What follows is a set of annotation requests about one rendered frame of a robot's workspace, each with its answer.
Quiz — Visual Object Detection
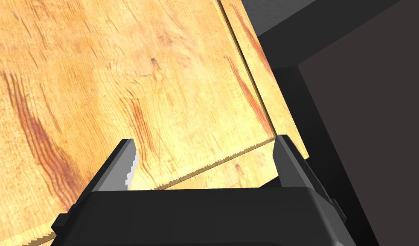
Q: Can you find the light wooden cupboard door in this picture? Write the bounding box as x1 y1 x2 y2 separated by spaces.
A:
0 0 276 246

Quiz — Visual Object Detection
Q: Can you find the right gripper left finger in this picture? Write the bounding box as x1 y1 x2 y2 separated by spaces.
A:
88 138 139 193

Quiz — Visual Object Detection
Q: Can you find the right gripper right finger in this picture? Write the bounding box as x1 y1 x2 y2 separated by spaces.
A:
272 135 329 197

